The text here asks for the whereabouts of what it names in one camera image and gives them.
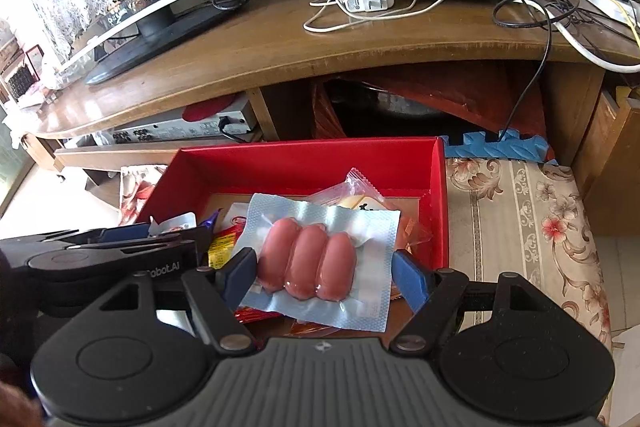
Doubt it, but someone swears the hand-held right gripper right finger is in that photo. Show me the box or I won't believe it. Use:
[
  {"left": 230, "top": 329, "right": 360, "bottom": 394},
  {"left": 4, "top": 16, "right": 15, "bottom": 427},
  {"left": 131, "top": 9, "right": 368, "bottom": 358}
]
[{"left": 390, "top": 251, "right": 542, "bottom": 354}]

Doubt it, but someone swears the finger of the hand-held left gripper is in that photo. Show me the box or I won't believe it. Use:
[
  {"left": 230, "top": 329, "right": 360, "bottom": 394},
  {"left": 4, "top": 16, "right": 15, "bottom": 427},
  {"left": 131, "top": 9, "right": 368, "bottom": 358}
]
[
  {"left": 148, "top": 227, "right": 215, "bottom": 254},
  {"left": 30, "top": 224, "right": 152, "bottom": 249}
]

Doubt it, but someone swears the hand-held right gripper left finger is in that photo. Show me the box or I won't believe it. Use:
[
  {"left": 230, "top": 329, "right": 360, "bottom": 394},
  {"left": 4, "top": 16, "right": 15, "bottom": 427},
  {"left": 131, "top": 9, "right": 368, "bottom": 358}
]
[{"left": 99, "top": 249, "right": 259, "bottom": 354}]

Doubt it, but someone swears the small white snack packet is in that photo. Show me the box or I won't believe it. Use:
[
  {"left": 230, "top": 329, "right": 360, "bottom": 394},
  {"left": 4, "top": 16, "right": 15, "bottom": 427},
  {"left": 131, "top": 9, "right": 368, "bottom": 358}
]
[{"left": 149, "top": 212, "right": 197, "bottom": 236}]

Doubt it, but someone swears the pale blue sausage pack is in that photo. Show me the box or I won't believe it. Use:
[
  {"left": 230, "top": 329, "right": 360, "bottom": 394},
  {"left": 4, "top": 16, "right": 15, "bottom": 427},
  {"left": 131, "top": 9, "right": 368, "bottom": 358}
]
[{"left": 235, "top": 193, "right": 403, "bottom": 333}]

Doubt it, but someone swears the red cardboard box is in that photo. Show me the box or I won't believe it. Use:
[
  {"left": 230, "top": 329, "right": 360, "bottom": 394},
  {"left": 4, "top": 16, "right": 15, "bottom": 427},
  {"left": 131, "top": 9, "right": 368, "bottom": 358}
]
[{"left": 135, "top": 137, "right": 448, "bottom": 343}]

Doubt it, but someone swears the red yellow snack packet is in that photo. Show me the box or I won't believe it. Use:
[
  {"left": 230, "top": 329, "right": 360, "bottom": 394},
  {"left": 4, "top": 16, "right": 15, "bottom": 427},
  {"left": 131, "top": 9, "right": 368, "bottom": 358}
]
[{"left": 206, "top": 227, "right": 251, "bottom": 270}]

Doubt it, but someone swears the blue snack wrapper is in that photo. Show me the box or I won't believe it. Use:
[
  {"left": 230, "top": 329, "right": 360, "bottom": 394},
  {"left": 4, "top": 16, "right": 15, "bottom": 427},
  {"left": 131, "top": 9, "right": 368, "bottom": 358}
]
[{"left": 199, "top": 209, "right": 224, "bottom": 234}]

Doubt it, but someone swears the printed plastic bag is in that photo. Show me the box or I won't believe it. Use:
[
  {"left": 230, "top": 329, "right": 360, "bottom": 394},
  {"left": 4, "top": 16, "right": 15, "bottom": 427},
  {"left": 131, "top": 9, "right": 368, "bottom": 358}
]
[{"left": 119, "top": 164, "right": 169, "bottom": 227}]

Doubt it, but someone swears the clear orange pastry packet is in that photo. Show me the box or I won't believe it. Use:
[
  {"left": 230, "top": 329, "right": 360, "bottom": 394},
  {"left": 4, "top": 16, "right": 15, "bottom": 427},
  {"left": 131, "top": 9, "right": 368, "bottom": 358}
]
[{"left": 306, "top": 167, "right": 401, "bottom": 214}]

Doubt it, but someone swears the silver media player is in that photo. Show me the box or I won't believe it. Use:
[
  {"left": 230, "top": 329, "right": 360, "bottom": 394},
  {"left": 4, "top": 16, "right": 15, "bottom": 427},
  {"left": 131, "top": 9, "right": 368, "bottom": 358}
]
[{"left": 92, "top": 96, "right": 259, "bottom": 144}]

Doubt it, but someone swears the floral patterned cloth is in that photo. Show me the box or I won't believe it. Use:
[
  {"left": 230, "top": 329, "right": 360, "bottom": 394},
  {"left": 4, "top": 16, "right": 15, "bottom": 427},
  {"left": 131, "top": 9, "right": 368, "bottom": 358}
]
[{"left": 442, "top": 156, "right": 615, "bottom": 360}]

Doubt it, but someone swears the red round disc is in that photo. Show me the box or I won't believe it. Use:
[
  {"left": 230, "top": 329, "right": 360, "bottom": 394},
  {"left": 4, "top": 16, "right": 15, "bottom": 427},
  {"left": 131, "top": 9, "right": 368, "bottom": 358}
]
[{"left": 182, "top": 94, "right": 237, "bottom": 121}]

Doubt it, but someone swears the blue foam mat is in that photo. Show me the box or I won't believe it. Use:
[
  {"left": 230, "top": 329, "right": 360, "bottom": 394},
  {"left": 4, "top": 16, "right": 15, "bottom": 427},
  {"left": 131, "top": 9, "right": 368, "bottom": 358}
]
[{"left": 442, "top": 129, "right": 559, "bottom": 166}]

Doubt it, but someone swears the wooden cabinet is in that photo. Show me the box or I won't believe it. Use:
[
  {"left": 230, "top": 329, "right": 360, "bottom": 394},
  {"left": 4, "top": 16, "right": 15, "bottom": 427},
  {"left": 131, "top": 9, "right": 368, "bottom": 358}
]
[{"left": 20, "top": 0, "right": 640, "bottom": 240}]

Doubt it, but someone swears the orange plastic bag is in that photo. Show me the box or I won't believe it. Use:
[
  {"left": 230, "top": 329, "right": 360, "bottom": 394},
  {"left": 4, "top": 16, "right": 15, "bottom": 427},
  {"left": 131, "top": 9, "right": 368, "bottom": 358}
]
[{"left": 312, "top": 67, "right": 549, "bottom": 142}]

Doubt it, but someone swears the small picture frame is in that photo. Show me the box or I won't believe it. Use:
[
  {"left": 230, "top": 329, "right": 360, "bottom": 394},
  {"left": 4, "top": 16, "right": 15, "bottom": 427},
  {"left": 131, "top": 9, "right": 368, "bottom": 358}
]
[{"left": 24, "top": 46, "right": 45, "bottom": 82}]

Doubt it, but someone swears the black power cable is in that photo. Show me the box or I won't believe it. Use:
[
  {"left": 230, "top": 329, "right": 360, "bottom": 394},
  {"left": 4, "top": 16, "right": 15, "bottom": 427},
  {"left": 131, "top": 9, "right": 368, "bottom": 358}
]
[{"left": 492, "top": 0, "right": 603, "bottom": 144}]

